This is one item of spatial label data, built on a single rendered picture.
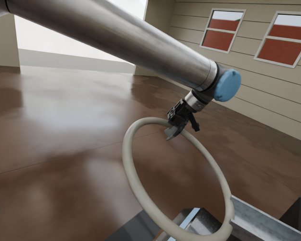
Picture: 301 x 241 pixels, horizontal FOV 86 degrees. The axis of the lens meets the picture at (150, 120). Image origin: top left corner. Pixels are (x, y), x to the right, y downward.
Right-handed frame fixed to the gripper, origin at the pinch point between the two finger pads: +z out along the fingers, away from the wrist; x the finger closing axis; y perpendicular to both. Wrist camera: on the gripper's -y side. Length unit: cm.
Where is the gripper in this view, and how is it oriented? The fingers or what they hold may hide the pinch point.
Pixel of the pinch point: (168, 135)
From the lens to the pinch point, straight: 82.6
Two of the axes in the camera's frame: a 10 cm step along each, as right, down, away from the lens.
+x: -0.2, 6.0, -8.0
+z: -5.4, 6.6, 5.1
